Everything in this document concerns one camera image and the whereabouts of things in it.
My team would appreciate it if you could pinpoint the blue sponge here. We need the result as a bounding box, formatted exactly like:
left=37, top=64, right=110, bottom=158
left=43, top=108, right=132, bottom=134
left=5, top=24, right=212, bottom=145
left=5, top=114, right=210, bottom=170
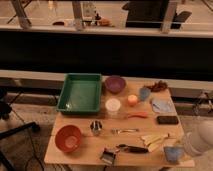
left=164, top=146, right=184, bottom=163

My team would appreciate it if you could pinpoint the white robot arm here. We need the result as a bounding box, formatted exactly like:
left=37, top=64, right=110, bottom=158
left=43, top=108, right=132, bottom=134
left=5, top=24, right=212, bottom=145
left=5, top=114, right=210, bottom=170
left=182, top=121, right=213, bottom=156

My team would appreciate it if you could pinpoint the purple bowl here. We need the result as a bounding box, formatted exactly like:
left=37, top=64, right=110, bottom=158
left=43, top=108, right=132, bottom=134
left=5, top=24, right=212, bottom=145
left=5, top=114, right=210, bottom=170
left=105, top=75, right=126, bottom=94

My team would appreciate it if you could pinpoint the red bowl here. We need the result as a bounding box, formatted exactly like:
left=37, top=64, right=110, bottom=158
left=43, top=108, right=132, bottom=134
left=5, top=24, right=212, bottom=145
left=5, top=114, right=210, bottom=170
left=55, top=125, right=82, bottom=153

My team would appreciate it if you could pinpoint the green plastic tray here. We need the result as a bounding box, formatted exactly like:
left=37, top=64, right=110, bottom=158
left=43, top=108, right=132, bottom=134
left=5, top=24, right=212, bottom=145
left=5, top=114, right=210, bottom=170
left=56, top=73, right=102, bottom=115

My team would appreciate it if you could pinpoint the orange cup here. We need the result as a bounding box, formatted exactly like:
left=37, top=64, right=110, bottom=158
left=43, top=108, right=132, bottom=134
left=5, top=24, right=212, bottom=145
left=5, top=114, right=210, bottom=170
left=127, top=95, right=138, bottom=107

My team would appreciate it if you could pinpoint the orange carrot toy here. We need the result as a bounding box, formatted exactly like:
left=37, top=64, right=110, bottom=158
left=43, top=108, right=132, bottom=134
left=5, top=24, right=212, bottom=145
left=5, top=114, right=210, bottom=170
left=126, top=112, right=148, bottom=118

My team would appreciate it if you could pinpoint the blue brush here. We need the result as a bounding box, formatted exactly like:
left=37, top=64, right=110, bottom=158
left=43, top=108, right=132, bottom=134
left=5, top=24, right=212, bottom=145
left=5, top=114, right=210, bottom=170
left=139, top=87, right=151, bottom=101

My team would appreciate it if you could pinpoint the small metal cup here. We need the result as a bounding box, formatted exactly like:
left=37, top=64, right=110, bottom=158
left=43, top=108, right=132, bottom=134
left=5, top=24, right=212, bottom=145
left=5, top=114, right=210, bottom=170
left=90, top=120, right=102, bottom=136

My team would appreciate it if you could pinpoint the metal fork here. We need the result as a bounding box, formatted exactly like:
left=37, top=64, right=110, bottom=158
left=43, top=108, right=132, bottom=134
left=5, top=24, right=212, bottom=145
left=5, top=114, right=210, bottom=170
left=110, top=129, right=140, bottom=134

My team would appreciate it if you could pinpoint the wooden table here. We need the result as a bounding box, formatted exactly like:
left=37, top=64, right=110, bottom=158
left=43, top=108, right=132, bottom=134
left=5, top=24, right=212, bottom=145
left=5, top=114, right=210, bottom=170
left=44, top=79, right=195, bottom=168

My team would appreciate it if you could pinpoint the light blue cloth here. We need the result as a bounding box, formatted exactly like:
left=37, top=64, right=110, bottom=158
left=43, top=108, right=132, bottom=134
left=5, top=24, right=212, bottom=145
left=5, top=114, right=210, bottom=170
left=151, top=98, right=175, bottom=113

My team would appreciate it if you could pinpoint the black rectangular block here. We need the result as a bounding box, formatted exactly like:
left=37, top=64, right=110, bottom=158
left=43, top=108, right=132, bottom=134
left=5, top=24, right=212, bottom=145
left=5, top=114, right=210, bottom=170
left=157, top=116, right=179, bottom=125

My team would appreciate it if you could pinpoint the black chair base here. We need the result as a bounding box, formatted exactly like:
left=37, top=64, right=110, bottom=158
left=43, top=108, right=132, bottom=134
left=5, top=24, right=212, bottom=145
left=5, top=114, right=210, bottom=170
left=0, top=87, right=41, bottom=171

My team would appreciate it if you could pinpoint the black handled utensil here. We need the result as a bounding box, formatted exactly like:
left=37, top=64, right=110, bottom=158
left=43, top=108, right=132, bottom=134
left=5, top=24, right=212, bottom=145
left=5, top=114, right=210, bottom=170
left=116, top=144, right=149, bottom=154

